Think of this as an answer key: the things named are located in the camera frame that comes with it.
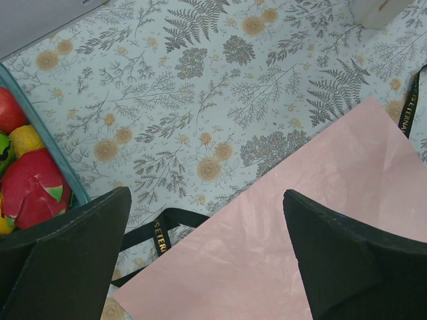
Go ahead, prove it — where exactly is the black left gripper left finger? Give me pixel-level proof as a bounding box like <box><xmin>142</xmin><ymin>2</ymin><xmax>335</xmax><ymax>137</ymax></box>
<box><xmin>1</xmin><ymin>187</ymin><xmax>131</xmax><ymax>319</ymax></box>

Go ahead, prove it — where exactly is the red apple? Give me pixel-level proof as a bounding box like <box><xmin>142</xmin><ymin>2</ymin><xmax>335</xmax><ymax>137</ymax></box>
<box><xmin>0</xmin><ymin>87</ymin><xmax>28</xmax><ymax>135</ymax></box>

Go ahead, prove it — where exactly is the yellow fruit in tray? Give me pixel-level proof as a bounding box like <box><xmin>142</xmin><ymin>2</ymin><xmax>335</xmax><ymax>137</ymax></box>
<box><xmin>9</xmin><ymin>125</ymin><xmax>45</xmax><ymax>159</ymax></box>

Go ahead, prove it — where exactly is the green apple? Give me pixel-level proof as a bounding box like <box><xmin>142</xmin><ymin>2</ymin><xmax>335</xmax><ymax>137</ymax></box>
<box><xmin>0</xmin><ymin>132</ymin><xmax>15</xmax><ymax>175</ymax></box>

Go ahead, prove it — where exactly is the purple pink wrapping paper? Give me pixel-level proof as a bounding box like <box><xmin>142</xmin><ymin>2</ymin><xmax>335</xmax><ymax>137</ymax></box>
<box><xmin>114</xmin><ymin>98</ymin><xmax>426</xmax><ymax>319</ymax></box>

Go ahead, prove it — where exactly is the pink dragon fruit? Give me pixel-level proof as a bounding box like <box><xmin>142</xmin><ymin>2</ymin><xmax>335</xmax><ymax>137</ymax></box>
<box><xmin>1</xmin><ymin>148</ymin><xmax>73</xmax><ymax>229</ymax></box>

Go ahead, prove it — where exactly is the yellow lemon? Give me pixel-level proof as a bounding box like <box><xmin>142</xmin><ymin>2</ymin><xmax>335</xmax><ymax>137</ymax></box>
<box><xmin>0</xmin><ymin>217</ymin><xmax>15</xmax><ymax>236</ymax></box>

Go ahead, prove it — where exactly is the floral table mat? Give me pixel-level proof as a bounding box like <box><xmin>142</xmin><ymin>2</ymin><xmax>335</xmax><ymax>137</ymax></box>
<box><xmin>0</xmin><ymin>0</ymin><xmax>427</xmax><ymax>320</ymax></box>

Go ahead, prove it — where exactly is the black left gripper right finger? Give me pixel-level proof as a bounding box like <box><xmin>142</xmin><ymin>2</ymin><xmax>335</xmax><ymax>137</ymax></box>
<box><xmin>283</xmin><ymin>189</ymin><xmax>426</xmax><ymax>319</ymax></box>

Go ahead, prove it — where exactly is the white ceramic vase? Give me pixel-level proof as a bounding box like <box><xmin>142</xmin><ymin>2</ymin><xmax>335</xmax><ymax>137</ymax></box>
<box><xmin>350</xmin><ymin>0</ymin><xmax>413</xmax><ymax>29</ymax></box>

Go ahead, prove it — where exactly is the teal plastic fruit tray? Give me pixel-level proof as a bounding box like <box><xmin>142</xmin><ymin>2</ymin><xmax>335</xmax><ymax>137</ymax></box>
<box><xmin>1</xmin><ymin>64</ymin><xmax>90</xmax><ymax>209</ymax></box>

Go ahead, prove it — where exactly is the black ribbon gold lettering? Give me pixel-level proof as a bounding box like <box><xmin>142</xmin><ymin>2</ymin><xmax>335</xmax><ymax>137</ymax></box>
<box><xmin>109</xmin><ymin>63</ymin><xmax>427</xmax><ymax>288</ymax></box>

